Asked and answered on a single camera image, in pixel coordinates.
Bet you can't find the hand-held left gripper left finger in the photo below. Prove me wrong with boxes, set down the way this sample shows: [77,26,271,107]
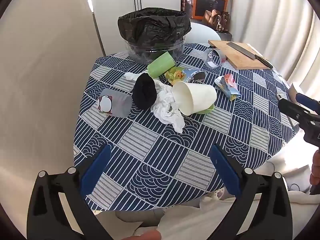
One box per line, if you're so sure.
[27,144,113,240]

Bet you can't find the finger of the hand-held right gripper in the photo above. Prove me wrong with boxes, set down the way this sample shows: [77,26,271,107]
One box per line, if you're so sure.
[279,98,320,130]
[296,93,320,113]

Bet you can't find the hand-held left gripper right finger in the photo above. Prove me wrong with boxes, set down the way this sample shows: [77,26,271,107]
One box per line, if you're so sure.
[207,144,293,240]

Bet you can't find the colourful foil snack wrapper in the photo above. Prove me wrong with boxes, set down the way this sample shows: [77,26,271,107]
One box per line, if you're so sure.
[214,74,241,101]

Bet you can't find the grey cartoon paper cup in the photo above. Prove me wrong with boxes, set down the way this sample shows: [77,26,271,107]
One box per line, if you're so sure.
[97,89,133,118]

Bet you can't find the large white tissue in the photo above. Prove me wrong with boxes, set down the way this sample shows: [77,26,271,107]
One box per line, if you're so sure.
[150,79,185,133]

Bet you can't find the white paper cup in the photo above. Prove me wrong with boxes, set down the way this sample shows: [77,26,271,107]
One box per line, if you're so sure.
[172,81,217,116]

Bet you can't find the clear plastic cup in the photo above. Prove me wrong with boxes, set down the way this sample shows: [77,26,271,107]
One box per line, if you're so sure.
[203,48,227,68]

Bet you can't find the black sock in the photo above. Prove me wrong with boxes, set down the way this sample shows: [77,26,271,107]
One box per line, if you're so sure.
[132,72,158,110]

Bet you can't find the blue and dark wrapper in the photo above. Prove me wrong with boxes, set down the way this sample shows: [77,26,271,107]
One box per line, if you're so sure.
[184,69,207,83]

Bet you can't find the small white tissue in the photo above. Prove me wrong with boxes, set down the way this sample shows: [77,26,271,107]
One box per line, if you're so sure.
[124,72,140,82]

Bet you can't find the yellow snack wrapper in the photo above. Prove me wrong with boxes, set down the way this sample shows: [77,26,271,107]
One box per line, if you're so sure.
[164,66,187,86]

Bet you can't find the clear plastic bin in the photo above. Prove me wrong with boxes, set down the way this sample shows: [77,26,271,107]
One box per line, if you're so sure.
[124,34,187,65]

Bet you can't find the bin with black bag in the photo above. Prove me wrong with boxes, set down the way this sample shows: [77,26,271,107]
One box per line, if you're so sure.
[117,7,192,49]

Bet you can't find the person's right hand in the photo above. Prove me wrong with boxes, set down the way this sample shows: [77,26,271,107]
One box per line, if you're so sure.
[309,149,320,195]

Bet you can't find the person's left hand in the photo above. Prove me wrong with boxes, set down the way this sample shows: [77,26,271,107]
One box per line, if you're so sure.
[120,229,162,240]

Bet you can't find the smartphone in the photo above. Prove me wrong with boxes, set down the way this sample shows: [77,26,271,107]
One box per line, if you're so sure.
[276,93,299,127]

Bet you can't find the wooden cutting board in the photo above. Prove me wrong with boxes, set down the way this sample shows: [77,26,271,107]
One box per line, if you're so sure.
[208,40,272,70]

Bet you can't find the cleaver knife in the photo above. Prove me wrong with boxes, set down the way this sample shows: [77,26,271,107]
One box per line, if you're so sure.
[226,42,274,69]

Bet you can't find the white curtain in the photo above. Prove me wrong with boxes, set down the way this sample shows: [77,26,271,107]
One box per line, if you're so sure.
[230,0,320,98]

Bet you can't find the white chair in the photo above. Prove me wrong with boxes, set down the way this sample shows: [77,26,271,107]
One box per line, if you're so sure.
[186,22,222,44]

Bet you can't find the brown handbag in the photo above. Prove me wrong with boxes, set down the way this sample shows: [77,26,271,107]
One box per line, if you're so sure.
[202,9,230,33]

